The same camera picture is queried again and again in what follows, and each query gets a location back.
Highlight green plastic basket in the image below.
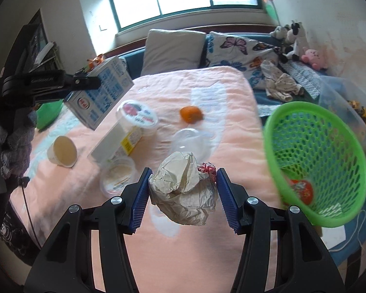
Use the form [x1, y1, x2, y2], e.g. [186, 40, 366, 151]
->
[263, 102, 366, 228]

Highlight grey pillow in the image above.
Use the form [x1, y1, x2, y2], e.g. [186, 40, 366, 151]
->
[139, 29, 207, 76]

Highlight white box with yellow label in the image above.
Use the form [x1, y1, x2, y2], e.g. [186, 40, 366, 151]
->
[88, 119, 144, 163]

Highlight small patterned garment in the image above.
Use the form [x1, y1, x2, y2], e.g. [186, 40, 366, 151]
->
[260, 59, 305, 103]

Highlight blue and white carton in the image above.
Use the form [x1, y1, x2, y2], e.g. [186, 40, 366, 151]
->
[63, 56, 135, 131]

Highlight black printed bag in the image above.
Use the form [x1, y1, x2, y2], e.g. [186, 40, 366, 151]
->
[0, 204, 45, 266]

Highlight paper ball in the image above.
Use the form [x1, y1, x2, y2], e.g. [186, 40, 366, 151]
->
[149, 152, 218, 226]

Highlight butterfly print pillow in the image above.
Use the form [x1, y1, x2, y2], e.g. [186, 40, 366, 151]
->
[205, 31, 281, 89]

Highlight clear plastic cup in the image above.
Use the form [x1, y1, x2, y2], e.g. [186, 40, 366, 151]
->
[170, 127, 215, 161]

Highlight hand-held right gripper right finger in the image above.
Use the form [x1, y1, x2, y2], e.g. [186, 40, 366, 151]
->
[216, 168, 345, 293]

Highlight black cable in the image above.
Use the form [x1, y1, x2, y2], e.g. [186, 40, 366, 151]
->
[18, 175, 41, 246]

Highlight black and white patterned cloth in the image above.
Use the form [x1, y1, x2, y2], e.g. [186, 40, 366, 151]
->
[279, 61, 324, 100]

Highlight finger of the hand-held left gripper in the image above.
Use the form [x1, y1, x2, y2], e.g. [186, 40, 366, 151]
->
[61, 73, 101, 92]
[33, 93, 68, 106]

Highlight clear round lidded container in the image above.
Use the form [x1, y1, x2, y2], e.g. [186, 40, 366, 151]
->
[99, 156, 137, 198]

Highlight spotted dog plush toy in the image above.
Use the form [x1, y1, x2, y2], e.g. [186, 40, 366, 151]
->
[270, 25, 290, 40]

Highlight orange plush toy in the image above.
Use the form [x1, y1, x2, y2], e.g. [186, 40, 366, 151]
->
[86, 54, 107, 72]

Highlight white tub with red label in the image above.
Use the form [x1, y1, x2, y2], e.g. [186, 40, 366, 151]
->
[116, 100, 158, 136]

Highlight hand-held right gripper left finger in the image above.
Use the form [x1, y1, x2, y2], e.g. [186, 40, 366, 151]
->
[24, 167, 153, 293]

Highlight pink round plush toy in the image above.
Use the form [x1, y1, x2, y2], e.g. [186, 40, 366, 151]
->
[301, 48, 328, 71]

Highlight cow plush toy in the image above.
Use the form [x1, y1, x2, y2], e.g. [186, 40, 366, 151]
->
[281, 20, 308, 63]

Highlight yellow toy vehicle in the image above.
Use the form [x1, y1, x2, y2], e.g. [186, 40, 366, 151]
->
[348, 99, 366, 129]

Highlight white paper cup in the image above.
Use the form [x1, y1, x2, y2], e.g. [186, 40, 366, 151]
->
[47, 136, 78, 168]

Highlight person's left forearm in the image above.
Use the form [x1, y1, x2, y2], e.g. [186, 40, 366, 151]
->
[0, 110, 39, 179]

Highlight orange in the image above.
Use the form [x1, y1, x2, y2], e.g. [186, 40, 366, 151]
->
[179, 106, 205, 125]

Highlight red printed tub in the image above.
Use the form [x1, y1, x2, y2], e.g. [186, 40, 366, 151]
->
[288, 178, 314, 206]

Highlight clear storage box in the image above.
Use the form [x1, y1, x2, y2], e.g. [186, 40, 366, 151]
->
[319, 76, 366, 153]

